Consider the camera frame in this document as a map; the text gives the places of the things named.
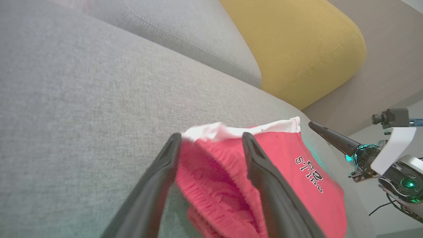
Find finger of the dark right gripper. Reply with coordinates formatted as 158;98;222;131
308;121;361;156

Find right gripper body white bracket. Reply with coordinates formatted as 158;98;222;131
345;127;417;183

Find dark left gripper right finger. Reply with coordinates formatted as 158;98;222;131
242;132;327;238

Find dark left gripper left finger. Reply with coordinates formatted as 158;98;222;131
101;132;183;238

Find red shorts white trim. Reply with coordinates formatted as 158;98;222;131
175;116;348;238

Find yellow sofa cushion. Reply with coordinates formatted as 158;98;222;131
220;0;367;110

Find grey fabric sofa seat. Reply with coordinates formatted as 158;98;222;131
0;0;377;238

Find grey sofa back cushion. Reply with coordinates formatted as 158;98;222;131
50;0;262;88

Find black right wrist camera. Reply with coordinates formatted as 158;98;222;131
371;108;411;130

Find thin black cable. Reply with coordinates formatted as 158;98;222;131
368;198;397;216

